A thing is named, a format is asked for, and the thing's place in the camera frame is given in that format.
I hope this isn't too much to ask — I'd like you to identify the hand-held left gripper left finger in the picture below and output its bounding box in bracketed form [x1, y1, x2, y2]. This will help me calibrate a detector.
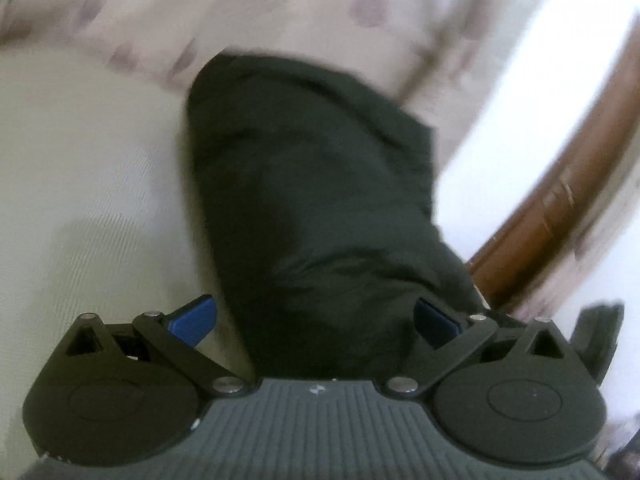
[64, 294, 247, 397]

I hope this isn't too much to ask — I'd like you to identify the brown wooden frame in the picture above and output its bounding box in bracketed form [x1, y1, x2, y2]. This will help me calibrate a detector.
[465, 35, 640, 311]

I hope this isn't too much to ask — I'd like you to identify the black garment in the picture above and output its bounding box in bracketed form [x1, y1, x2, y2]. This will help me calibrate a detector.
[186, 52, 493, 381]

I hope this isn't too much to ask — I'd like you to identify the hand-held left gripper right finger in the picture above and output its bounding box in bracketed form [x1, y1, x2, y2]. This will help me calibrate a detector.
[384, 297, 581, 401]

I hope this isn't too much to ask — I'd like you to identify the pink dotted blanket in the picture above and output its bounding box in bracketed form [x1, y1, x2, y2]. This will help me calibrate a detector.
[0, 0, 568, 107]

